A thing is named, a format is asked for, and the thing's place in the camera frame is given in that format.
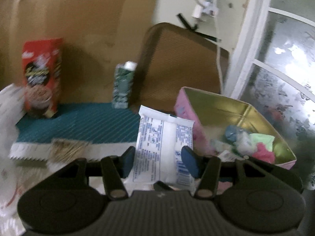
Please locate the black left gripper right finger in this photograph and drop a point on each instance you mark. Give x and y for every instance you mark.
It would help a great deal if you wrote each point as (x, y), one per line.
(207, 169)

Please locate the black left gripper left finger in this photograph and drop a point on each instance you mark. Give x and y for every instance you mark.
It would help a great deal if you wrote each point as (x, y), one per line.
(114, 168)

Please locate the white wet wipes pack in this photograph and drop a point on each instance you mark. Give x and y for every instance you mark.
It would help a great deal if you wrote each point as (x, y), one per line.
(159, 145)

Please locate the pink fluffy sock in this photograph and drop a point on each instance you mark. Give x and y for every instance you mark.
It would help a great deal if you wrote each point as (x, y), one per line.
(263, 154)

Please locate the teal patterned mat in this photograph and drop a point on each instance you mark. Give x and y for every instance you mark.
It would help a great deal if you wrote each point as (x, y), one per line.
(97, 123)

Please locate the clear packet of toothpicks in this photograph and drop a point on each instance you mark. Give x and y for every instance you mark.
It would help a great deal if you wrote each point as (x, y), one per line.
(64, 151)

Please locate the pink macaron tin box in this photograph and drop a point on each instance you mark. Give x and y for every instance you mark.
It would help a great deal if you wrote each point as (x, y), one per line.
(213, 113)

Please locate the green cloth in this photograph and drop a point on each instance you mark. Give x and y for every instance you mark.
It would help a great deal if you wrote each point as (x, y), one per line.
(267, 140)

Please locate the green drink carton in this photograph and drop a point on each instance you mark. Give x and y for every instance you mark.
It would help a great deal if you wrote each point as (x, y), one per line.
(123, 80)

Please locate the white plastic bag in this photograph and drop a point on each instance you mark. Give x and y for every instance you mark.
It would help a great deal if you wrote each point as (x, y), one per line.
(13, 182)

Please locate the red snack box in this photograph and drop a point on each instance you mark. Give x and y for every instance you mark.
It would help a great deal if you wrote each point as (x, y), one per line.
(41, 65)

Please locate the white power adapter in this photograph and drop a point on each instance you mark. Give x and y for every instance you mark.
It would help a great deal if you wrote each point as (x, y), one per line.
(210, 9)

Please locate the white frosted window frame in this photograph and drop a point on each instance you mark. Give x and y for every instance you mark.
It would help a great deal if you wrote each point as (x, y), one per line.
(274, 56)

